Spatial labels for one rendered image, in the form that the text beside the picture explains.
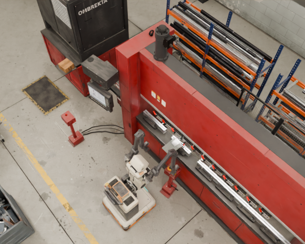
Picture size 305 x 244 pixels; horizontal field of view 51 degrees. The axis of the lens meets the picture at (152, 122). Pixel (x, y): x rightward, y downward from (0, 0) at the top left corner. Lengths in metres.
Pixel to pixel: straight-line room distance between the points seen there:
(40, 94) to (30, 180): 1.90
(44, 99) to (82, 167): 1.77
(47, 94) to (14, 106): 0.68
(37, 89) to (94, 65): 2.71
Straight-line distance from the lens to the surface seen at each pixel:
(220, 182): 4.76
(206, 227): 5.53
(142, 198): 5.29
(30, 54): 7.87
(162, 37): 3.84
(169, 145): 4.88
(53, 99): 6.84
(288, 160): 3.62
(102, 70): 4.51
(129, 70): 4.36
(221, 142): 3.98
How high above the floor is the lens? 5.26
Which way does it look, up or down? 57 degrees down
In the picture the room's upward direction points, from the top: 2 degrees clockwise
